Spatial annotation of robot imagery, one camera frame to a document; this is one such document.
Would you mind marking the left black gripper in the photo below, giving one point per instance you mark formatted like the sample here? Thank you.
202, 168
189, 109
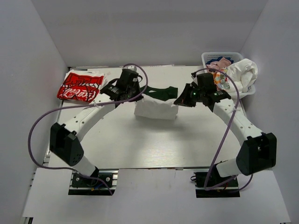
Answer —
134, 94

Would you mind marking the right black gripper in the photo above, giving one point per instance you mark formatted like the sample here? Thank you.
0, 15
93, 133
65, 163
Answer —
187, 94

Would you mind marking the white green Charlie Brown t-shirt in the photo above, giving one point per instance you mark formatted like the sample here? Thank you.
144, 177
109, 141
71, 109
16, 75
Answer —
158, 103

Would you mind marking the pink orange print t-shirt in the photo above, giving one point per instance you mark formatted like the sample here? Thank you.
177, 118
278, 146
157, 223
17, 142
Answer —
218, 65

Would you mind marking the white colourful print t-shirt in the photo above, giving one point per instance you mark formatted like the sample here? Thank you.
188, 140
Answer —
236, 77

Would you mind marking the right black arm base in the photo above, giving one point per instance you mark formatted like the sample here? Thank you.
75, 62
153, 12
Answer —
227, 190

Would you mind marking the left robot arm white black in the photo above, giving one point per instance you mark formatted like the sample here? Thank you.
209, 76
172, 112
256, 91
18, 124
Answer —
65, 139

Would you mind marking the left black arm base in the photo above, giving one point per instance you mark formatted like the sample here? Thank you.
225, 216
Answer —
80, 186

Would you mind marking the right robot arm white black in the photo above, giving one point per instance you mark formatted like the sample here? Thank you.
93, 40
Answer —
258, 150

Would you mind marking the white plastic basket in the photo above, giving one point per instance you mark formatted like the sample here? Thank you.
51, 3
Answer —
234, 56

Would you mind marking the folded red white t-shirt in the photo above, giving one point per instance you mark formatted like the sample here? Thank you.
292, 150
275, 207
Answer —
82, 85

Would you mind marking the blue garment in basket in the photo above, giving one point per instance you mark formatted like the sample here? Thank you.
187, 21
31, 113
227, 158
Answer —
227, 58

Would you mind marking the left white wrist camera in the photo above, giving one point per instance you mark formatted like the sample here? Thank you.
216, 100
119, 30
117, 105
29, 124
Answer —
132, 67

